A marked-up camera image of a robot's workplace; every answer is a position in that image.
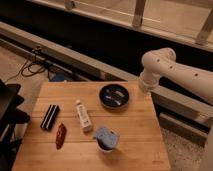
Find dark ceramic bowl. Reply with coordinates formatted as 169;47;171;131
99;84;130;109

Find white tube bottle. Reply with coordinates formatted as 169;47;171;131
76;100;93;133

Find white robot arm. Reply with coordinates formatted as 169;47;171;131
138;48;213;171

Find cup with blue cloth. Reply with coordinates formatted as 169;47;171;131
93;127;120;153

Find blue object on floor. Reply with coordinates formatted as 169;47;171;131
50;74;66;82

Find black rectangular box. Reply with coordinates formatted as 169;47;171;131
40;105;60;131

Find black chair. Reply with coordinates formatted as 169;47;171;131
0;79;30;171

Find metal floor rail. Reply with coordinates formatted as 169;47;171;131
0;21;213;139

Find black floor cables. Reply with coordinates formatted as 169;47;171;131
3;46;64;84

